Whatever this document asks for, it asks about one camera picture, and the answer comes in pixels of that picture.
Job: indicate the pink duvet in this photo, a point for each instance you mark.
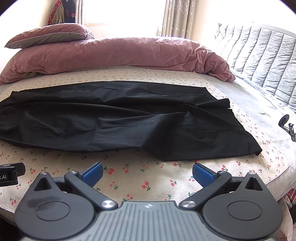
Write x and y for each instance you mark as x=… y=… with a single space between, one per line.
x=175 y=54

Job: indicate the beige star curtain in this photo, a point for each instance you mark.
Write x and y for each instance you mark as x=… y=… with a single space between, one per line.
x=178 y=19

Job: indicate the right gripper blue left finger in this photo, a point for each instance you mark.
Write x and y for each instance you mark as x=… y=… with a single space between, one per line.
x=82 y=183

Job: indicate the hanging red clothes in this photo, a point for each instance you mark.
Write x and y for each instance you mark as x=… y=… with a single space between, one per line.
x=66 y=12

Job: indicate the pink and grey pillow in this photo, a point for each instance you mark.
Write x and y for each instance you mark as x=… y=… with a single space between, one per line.
x=58 y=33

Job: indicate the cherry print bed sheet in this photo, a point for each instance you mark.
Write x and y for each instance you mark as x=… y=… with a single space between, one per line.
x=135 y=174

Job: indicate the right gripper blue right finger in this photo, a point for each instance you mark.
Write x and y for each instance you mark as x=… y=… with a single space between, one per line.
x=213 y=184

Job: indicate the grey quilted headboard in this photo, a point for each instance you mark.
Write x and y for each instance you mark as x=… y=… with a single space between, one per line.
x=264 y=57

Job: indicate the black pants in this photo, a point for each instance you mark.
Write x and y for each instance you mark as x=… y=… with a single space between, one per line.
x=171 y=122

